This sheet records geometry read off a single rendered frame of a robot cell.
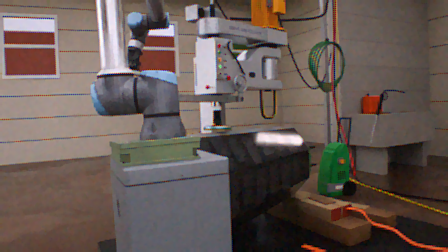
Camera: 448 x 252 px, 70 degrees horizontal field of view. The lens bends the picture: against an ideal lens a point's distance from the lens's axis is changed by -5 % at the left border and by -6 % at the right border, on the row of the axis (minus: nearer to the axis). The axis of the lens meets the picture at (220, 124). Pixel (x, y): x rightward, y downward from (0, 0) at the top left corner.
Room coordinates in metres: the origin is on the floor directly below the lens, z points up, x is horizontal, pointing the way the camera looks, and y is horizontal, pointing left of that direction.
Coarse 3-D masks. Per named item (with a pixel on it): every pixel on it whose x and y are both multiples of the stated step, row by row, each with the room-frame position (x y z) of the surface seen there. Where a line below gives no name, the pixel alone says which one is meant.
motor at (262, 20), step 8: (256, 0) 2.99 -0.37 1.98; (264, 0) 2.98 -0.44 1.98; (272, 0) 2.97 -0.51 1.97; (280, 0) 2.96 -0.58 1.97; (256, 8) 2.99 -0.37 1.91; (264, 8) 2.97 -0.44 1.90; (272, 8) 2.97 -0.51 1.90; (280, 8) 2.96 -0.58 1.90; (256, 16) 3.00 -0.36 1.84; (264, 16) 2.97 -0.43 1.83; (272, 16) 2.98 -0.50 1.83; (256, 24) 3.00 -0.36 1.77; (264, 24) 2.97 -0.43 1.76; (272, 24) 2.97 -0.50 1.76
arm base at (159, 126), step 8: (176, 112) 1.34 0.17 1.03; (144, 120) 1.33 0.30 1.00; (152, 120) 1.30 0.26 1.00; (160, 120) 1.29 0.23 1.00; (168, 120) 1.30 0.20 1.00; (176, 120) 1.32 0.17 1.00; (144, 128) 1.31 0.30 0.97; (152, 128) 1.29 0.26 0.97; (160, 128) 1.28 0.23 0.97; (168, 128) 1.29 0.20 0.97; (176, 128) 1.31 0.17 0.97; (184, 128) 1.36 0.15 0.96; (144, 136) 1.29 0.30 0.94; (152, 136) 1.27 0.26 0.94; (160, 136) 1.27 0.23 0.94; (168, 136) 1.28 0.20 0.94; (176, 136) 1.29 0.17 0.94; (184, 136) 1.34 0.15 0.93
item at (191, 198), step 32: (192, 160) 1.23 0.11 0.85; (224, 160) 1.26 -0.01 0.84; (128, 192) 1.11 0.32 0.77; (160, 192) 1.15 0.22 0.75; (192, 192) 1.20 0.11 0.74; (224, 192) 1.26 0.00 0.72; (128, 224) 1.11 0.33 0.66; (160, 224) 1.15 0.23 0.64; (192, 224) 1.20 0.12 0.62; (224, 224) 1.26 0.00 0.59
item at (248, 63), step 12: (228, 48) 2.55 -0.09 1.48; (264, 48) 2.89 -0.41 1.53; (276, 48) 3.04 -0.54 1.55; (240, 60) 2.69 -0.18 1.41; (252, 60) 2.78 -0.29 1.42; (240, 72) 2.67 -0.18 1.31; (252, 72) 2.77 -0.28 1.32; (252, 84) 2.77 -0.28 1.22; (264, 84) 2.88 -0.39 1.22; (276, 84) 3.00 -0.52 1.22; (240, 96) 2.68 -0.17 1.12
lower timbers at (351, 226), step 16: (272, 208) 3.05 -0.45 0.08; (288, 208) 2.84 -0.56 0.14; (368, 208) 2.74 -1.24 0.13; (304, 224) 2.67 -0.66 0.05; (320, 224) 2.51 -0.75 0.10; (336, 224) 2.37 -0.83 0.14; (352, 224) 2.35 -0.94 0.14; (368, 224) 2.36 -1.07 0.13; (384, 224) 2.51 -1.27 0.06; (336, 240) 2.37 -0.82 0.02; (352, 240) 2.27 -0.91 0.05
